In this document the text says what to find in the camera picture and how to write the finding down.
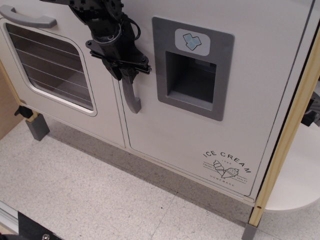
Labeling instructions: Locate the black clamp knob left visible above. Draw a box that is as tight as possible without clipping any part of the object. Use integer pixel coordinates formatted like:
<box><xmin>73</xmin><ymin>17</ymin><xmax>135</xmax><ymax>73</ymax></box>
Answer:
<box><xmin>14</xmin><ymin>105</ymin><xmax>33</xmax><ymax>119</ymax></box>

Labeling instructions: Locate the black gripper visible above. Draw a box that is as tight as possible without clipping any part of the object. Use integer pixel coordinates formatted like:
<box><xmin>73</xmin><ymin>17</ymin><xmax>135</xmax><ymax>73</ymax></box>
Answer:
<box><xmin>85</xmin><ymin>22</ymin><xmax>151</xmax><ymax>83</ymax></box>

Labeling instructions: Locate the white round table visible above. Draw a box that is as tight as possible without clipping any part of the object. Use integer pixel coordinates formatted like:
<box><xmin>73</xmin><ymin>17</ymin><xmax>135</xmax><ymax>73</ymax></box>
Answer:
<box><xmin>265</xmin><ymin>123</ymin><xmax>320</xmax><ymax>213</ymax></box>

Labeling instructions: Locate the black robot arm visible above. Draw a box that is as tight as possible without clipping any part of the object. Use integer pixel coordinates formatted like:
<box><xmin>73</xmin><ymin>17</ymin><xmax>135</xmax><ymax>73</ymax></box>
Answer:
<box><xmin>49</xmin><ymin>0</ymin><xmax>152</xmax><ymax>84</ymax></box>

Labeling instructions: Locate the grey ice dispenser panel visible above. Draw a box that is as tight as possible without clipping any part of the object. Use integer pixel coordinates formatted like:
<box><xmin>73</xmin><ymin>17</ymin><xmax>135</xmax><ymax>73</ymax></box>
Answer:
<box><xmin>152</xmin><ymin>16</ymin><xmax>235</xmax><ymax>122</ymax></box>

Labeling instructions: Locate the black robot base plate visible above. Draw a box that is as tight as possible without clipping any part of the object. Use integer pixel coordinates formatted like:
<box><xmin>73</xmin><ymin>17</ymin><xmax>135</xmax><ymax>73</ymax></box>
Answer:
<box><xmin>17</xmin><ymin>212</ymin><xmax>63</xmax><ymax>240</ymax></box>

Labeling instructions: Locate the silver aluminium rail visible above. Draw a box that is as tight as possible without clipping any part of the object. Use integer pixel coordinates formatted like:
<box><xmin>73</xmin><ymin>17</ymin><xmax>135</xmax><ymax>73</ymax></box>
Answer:
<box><xmin>0</xmin><ymin>201</ymin><xmax>19</xmax><ymax>234</ymax></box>

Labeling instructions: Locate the grey fridge door handle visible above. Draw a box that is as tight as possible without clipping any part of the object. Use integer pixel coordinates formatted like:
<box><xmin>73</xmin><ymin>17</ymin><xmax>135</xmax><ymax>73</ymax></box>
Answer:
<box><xmin>121</xmin><ymin>78</ymin><xmax>142</xmax><ymax>114</ymax></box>

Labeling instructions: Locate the white oven door with window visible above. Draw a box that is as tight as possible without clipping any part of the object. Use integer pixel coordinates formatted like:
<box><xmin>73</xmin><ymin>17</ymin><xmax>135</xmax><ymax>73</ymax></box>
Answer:
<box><xmin>0</xmin><ymin>0</ymin><xmax>125</xmax><ymax>147</ymax></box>

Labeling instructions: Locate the grey right cabinet foot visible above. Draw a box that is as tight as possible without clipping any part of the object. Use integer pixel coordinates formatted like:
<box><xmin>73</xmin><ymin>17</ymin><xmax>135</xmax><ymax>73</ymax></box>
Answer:
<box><xmin>241</xmin><ymin>223</ymin><xmax>258</xmax><ymax>240</ymax></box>

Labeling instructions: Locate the light wood right post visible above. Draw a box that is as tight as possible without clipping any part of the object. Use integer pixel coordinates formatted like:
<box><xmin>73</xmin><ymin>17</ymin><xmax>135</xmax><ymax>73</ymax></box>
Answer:
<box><xmin>248</xmin><ymin>31</ymin><xmax>320</xmax><ymax>227</ymax></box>

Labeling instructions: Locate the grey oven door handle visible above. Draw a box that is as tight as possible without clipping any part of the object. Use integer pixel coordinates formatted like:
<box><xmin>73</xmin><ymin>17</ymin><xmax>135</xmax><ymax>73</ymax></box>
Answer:
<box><xmin>0</xmin><ymin>4</ymin><xmax>57</xmax><ymax>29</ymax></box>

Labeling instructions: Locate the black clamp at right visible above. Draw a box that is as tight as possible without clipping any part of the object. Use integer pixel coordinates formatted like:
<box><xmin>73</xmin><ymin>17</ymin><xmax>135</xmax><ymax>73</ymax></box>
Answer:
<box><xmin>301</xmin><ymin>91</ymin><xmax>320</xmax><ymax>127</ymax></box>

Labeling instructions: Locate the white toy fridge door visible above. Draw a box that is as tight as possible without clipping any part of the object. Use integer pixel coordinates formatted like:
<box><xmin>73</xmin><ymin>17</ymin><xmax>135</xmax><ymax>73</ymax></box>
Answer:
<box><xmin>123</xmin><ymin>0</ymin><xmax>320</xmax><ymax>200</ymax></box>

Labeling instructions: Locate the grey left cabinet foot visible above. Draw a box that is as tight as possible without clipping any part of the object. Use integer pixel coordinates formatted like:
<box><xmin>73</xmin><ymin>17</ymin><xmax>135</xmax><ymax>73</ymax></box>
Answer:
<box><xmin>25</xmin><ymin>114</ymin><xmax>50</xmax><ymax>141</ymax></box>

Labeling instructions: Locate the grey cabinet foot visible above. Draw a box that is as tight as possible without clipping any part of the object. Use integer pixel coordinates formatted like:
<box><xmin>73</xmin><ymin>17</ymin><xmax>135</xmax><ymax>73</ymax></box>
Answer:
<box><xmin>25</xmin><ymin>114</ymin><xmax>50</xmax><ymax>141</ymax></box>
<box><xmin>241</xmin><ymin>223</ymin><xmax>258</xmax><ymax>240</ymax></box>

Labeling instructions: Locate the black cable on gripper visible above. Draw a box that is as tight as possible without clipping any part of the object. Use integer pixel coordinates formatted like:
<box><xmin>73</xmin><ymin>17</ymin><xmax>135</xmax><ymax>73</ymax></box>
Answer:
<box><xmin>123</xmin><ymin>14</ymin><xmax>142</xmax><ymax>41</ymax></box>

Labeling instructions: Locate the light wood left panel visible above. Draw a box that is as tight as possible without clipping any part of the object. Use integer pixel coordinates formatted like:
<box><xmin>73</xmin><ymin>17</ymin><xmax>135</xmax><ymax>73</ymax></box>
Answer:
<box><xmin>0</xmin><ymin>62</ymin><xmax>23</xmax><ymax>139</ymax></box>

